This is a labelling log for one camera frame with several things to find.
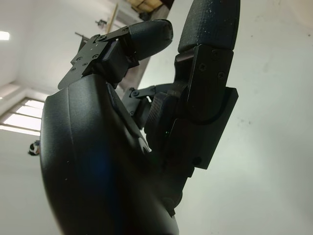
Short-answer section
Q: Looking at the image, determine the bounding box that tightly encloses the wooden stick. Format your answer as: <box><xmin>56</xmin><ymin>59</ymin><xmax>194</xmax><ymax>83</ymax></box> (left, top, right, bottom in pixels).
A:
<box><xmin>107</xmin><ymin>3</ymin><xmax>119</xmax><ymax>34</ymax></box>

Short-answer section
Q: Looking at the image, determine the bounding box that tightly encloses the bright paned window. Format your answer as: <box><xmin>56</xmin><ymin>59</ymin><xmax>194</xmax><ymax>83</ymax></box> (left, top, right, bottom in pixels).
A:
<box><xmin>0</xmin><ymin>96</ymin><xmax>45</xmax><ymax>137</ymax></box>

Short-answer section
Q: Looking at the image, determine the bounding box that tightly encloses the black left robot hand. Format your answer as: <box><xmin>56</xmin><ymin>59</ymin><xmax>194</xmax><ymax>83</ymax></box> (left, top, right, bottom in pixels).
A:
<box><xmin>39</xmin><ymin>0</ymin><xmax>242</xmax><ymax>235</ymax></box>

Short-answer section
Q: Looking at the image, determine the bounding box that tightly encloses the small dark distant object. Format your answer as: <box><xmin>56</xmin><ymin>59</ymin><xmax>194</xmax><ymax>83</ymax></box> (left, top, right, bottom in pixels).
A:
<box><xmin>27</xmin><ymin>140</ymin><xmax>41</xmax><ymax>156</ymax></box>

